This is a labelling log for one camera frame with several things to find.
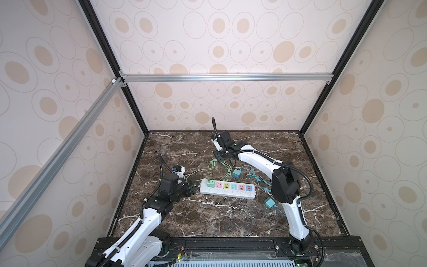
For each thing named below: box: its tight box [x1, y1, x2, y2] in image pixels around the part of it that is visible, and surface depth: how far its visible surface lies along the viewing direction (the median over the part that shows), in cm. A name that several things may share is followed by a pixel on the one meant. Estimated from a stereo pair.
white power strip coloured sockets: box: [199, 179, 257, 200], surface depth 91 cm
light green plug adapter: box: [206, 179, 216, 188], surface depth 89 cm
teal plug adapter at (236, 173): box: [231, 169, 242, 180], surface depth 99 cm
